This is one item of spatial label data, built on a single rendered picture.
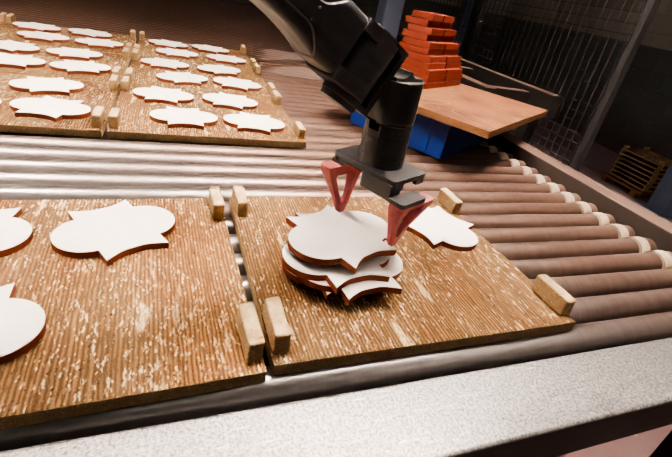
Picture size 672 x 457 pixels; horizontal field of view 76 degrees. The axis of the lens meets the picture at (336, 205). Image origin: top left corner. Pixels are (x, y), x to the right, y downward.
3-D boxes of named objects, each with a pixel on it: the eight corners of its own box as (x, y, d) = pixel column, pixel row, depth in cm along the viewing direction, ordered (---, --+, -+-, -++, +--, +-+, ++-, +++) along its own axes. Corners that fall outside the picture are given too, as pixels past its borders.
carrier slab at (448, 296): (571, 330, 58) (577, 322, 57) (271, 376, 43) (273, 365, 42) (437, 203, 86) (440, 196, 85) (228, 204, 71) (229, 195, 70)
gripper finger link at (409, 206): (379, 221, 61) (395, 160, 56) (420, 246, 57) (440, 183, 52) (346, 234, 56) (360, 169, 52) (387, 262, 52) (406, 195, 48)
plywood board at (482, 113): (546, 115, 134) (548, 110, 133) (487, 139, 97) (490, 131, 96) (410, 73, 159) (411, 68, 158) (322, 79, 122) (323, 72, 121)
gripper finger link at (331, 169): (345, 199, 65) (357, 141, 60) (380, 221, 61) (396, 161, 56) (311, 210, 60) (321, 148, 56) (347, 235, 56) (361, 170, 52)
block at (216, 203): (224, 220, 63) (226, 204, 62) (211, 221, 63) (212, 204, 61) (219, 200, 68) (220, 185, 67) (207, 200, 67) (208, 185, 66)
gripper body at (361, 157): (364, 155, 60) (376, 103, 56) (423, 186, 54) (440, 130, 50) (331, 162, 55) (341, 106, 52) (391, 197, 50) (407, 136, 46)
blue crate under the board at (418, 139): (485, 142, 132) (497, 111, 127) (440, 161, 109) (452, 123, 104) (401, 111, 147) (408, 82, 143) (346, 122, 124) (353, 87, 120)
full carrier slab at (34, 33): (132, 59, 143) (131, 46, 141) (-21, 43, 128) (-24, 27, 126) (136, 40, 172) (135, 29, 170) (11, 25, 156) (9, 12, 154)
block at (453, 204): (459, 215, 80) (464, 202, 78) (451, 215, 79) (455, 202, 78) (443, 199, 84) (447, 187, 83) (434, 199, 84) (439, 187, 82)
